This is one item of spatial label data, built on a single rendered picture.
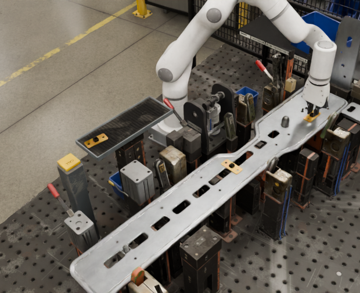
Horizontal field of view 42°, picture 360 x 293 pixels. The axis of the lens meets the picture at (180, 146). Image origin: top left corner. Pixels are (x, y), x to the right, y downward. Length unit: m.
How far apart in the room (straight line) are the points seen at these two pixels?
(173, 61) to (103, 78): 2.19
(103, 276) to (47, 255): 0.52
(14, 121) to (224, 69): 1.80
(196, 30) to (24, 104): 2.38
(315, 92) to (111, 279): 1.08
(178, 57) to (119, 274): 0.94
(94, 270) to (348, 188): 1.21
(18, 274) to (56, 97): 2.28
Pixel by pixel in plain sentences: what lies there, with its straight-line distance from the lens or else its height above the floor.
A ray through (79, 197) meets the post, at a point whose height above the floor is 1.00.
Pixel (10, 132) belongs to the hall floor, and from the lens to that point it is 3.83.
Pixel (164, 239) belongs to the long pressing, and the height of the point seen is 1.00.
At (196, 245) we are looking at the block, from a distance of 1.55.
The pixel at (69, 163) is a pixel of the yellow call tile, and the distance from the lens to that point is 1.68.
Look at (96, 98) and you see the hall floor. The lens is 3.95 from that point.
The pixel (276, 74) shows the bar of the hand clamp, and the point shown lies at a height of 1.14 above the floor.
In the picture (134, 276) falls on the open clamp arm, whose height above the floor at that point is 1.10.
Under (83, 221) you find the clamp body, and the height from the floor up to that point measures 1.06.
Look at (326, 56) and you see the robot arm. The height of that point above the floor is 1.32.
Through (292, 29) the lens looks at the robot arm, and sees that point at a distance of 1.84.
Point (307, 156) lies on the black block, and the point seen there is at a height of 0.99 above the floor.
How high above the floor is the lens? 2.29
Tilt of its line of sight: 42 degrees down
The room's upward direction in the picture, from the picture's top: 4 degrees counter-clockwise
